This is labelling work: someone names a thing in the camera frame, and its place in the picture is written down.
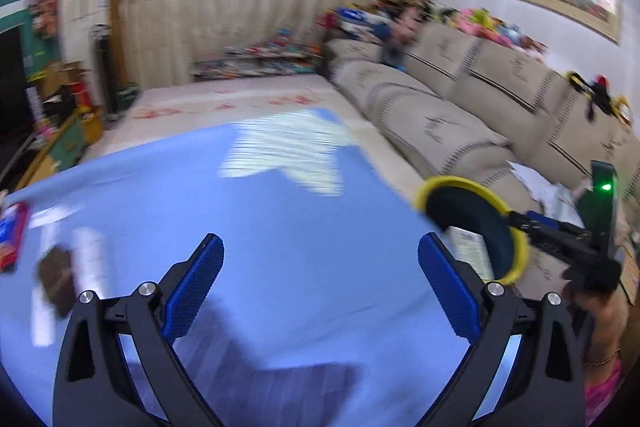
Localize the brown packet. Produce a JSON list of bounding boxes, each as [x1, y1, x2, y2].
[[37, 244, 82, 319]]

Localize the blue white patterned bag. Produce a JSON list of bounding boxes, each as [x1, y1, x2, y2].
[[335, 9, 392, 34]]

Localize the blue tablecloth with white star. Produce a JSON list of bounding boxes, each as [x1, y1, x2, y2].
[[0, 107, 501, 427]]

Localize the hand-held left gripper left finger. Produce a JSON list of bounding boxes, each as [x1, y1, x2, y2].
[[52, 233, 226, 427]]

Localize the gold bracelet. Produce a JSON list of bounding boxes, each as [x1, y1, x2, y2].
[[582, 348, 622, 368]]

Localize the open cardboard box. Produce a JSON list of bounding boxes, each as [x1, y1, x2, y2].
[[42, 62, 96, 108]]

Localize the yellow rimmed dark blue bin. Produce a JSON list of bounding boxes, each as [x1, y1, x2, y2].
[[411, 176, 531, 285]]

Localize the pink plush toy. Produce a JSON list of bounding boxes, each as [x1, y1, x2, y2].
[[395, 4, 422, 44]]

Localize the artificial flower bunch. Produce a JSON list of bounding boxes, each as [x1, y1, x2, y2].
[[30, 0, 61, 40]]

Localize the beige sofa with patterned covers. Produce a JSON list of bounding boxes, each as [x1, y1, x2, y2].
[[322, 22, 640, 308]]

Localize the tower fan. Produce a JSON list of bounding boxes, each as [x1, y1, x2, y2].
[[90, 24, 119, 118]]

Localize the white papers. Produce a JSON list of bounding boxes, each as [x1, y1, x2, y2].
[[507, 159, 572, 214]]

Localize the black yellow red plush toy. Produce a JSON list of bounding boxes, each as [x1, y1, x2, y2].
[[565, 69, 634, 126]]

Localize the cluttered glass low table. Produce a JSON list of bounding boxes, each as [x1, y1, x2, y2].
[[192, 39, 324, 80]]

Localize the cream floral mat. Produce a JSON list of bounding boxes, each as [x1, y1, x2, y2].
[[107, 74, 381, 158]]

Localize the row of colourful plush toys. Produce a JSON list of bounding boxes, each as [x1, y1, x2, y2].
[[440, 7, 551, 56]]

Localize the black television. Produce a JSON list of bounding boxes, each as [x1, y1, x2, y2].
[[0, 24, 29, 138]]

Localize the grey round neck pillow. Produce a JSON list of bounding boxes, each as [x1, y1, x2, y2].
[[382, 44, 407, 68]]

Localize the pink clothing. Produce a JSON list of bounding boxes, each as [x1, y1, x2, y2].
[[584, 367, 624, 426]]

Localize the red blue snack packet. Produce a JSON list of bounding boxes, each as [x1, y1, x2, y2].
[[0, 202, 32, 276]]

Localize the white cabinet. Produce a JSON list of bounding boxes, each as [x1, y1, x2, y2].
[[60, 0, 114, 58]]

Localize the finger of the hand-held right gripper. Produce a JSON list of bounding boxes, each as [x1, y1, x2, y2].
[[522, 227, 548, 253], [506, 209, 562, 232]]

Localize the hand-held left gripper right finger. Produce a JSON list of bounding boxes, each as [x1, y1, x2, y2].
[[417, 232, 586, 427]]

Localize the person's right hand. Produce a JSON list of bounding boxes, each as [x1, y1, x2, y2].
[[567, 289, 627, 363]]

